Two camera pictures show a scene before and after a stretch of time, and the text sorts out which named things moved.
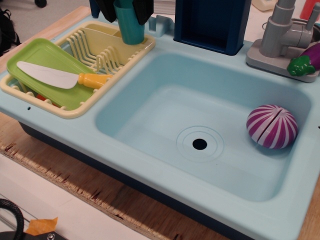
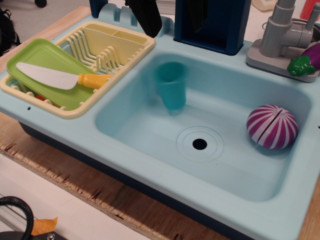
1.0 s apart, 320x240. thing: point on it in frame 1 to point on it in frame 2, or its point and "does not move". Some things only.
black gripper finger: (144, 9) to (198, 10)
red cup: (307, 8) does not move
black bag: (8, 37) does not move
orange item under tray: (43, 98) does not move
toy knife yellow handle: (63, 79) does not move
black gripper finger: (108, 8) to (147, 13)
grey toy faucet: (283, 40) does not move
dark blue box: (219, 25) does not move
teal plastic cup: (133, 31) to (171, 78)
